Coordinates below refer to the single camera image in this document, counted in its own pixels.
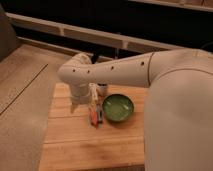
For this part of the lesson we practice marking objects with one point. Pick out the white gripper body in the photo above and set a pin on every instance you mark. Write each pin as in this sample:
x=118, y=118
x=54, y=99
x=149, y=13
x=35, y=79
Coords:
x=80, y=94

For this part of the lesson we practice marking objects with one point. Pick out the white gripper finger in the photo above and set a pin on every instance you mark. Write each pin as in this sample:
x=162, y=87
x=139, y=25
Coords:
x=73, y=107

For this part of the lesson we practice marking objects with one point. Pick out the green ceramic bowl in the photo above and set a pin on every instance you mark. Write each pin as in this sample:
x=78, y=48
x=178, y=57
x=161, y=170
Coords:
x=117, y=107

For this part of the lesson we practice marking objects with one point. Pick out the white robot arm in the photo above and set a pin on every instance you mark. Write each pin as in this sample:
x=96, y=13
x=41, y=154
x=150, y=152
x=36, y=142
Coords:
x=178, y=111

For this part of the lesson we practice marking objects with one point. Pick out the white tube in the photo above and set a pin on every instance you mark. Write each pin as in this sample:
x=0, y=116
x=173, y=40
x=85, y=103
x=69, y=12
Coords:
x=94, y=94

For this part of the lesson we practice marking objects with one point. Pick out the orange marker pen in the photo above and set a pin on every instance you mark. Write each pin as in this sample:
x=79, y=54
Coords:
x=93, y=116

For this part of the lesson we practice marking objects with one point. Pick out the wooden table top board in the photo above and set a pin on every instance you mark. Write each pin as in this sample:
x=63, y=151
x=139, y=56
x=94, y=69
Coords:
x=73, y=144

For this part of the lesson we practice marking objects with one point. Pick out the white window sill rail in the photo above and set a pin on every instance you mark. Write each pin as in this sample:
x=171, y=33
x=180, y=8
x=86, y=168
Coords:
x=72, y=39

